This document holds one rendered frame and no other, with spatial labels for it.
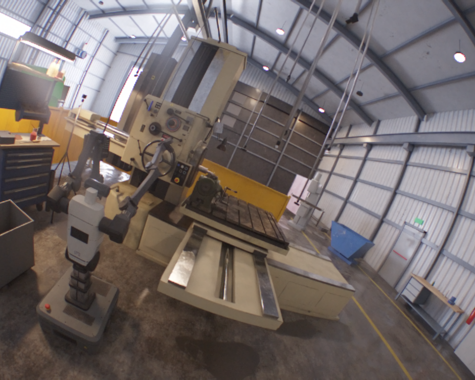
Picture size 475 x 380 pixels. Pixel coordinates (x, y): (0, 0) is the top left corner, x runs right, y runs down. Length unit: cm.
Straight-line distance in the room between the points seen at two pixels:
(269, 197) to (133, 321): 385
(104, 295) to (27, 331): 77
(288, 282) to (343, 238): 480
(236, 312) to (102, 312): 101
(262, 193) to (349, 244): 380
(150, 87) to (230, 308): 298
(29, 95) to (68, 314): 245
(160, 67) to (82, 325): 320
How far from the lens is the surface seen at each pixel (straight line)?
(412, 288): 682
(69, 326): 169
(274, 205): 495
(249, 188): 479
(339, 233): 762
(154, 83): 335
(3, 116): 373
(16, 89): 300
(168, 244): 271
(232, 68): 318
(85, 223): 131
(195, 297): 154
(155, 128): 240
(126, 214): 130
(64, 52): 301
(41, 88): 319
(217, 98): 305
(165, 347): 203
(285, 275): 288
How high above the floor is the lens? 168
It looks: 9 degrees down
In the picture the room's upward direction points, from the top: 25 degrees clockwise
